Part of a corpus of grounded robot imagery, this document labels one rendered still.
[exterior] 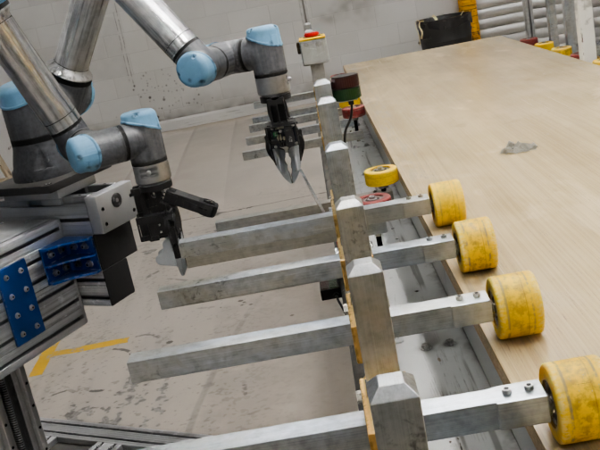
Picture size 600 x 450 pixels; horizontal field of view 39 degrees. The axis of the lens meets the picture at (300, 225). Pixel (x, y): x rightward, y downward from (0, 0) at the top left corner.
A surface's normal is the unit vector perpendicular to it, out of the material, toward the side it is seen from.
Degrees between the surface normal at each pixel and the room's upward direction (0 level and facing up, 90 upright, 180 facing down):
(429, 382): 0
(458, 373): 0
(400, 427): 90
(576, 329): 0
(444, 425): 90
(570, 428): 95
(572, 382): 39
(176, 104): 90
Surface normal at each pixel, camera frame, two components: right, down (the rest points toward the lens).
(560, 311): -0.18, -0.94
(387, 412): 0.00, 0.28
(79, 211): -0.44, 0.33
